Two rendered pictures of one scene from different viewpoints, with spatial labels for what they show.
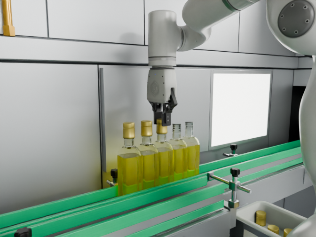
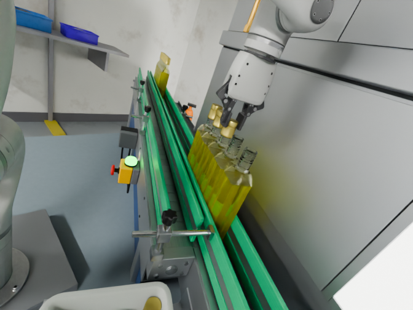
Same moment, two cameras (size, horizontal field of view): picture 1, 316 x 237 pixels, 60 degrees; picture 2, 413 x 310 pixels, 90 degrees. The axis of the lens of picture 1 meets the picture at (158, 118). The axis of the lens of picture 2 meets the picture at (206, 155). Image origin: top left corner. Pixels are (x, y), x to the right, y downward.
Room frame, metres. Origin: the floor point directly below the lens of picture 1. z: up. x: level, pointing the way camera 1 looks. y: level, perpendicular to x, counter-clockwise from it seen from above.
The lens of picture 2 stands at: (0.88, -0.53, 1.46)
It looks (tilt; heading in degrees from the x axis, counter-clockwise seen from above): 25 degrees down; 97
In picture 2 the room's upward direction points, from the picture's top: 21 degrees clockwise
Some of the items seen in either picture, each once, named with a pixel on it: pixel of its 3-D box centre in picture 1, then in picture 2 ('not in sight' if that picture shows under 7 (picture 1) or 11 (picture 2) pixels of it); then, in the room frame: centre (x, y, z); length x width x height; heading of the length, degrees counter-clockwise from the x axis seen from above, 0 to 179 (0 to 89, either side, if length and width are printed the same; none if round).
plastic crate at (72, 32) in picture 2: not in sight; (79, 34); (-1.07, 1.46, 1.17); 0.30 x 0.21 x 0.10; 63
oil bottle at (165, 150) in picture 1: (161, 172); (209, 174); (0.84, -0.01, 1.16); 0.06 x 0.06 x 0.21; 36
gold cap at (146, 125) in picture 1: (146, 128); (220, 119); (0.80, 0.03, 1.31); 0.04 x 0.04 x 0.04
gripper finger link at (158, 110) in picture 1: (155, 113); (245, 117); (0.87, 0.01, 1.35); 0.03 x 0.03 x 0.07; 36
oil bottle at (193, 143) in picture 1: (188, 166); (224, 203); (0.91, -0.11, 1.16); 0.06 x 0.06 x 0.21; 35
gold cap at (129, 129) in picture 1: (129, 130); (215, 112); (0.77, 0.08, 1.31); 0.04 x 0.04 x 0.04
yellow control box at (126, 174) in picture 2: not in sight; (128, 171); (0.53, 0.09, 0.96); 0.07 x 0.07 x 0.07; 35
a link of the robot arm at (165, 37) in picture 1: (163, 35); (282, 5); (0.84, -0.02, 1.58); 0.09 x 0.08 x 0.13; 127
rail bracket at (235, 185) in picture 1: (228, 185); (174, 235); (0.84, -0.23, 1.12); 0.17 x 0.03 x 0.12; 35
